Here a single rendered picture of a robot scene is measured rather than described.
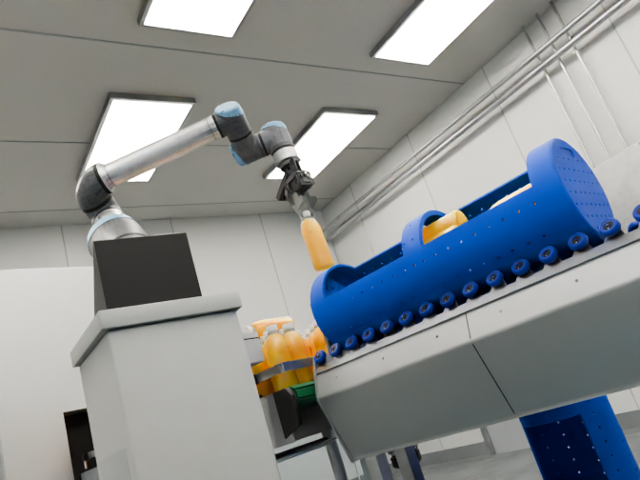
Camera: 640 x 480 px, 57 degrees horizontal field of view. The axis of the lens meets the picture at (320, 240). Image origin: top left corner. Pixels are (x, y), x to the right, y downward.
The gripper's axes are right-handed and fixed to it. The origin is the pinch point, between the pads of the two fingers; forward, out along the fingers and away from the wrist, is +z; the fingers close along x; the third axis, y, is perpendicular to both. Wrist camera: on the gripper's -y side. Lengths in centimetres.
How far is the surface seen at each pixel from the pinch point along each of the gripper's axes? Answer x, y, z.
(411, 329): -9, 32, 54
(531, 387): -5, 57, 80
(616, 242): -3, 91, 58
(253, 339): -28.7, -14.1, 36.2
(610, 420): 47, 42, 100
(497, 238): -7, 68, 44
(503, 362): -8, 54, 72
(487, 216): -7, 68, 38
